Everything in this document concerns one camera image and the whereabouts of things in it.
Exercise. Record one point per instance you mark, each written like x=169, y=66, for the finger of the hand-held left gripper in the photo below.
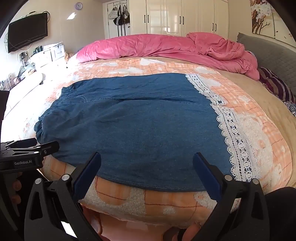
x=25, y=141
x=47, y=148

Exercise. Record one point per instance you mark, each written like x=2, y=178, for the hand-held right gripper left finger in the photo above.
x=89, y=172

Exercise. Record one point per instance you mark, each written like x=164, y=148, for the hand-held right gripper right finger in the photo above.
x=205, y=173

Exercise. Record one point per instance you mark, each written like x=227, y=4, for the blue denim lace-hem pants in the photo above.
x=138, y=127

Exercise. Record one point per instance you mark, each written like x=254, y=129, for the person's left hand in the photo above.
x=16, y=187

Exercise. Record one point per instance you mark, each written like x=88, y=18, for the orange plaid bear blanket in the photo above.
x=266, y=139

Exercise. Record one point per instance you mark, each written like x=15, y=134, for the beige bed sheet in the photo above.
x=261, y=102

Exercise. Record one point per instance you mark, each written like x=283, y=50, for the white drawer cabinet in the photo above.
x=50, y=54

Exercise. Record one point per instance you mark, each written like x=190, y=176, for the blue floral pillow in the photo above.
x=291, y=107

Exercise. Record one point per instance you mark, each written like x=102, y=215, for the purple striped pillow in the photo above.
x=274, y=84

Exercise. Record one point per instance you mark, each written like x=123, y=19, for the white door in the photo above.
x=109, y=27

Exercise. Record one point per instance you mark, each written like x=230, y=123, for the grey quilted headboard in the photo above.
x=272, y=53

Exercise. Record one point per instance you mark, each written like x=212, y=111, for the pink duvet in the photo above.
x=150, y=46

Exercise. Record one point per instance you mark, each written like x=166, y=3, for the hanging black bags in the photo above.
x=120, y=17

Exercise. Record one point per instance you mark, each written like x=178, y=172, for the white wardrobe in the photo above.
x=180, y=16

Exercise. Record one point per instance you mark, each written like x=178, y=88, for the black wall television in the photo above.
x=27, y=32

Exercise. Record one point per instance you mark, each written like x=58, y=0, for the round wall clock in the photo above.
x=79, y=5

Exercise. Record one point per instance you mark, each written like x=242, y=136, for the floral wall painting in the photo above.
x=263, y=16

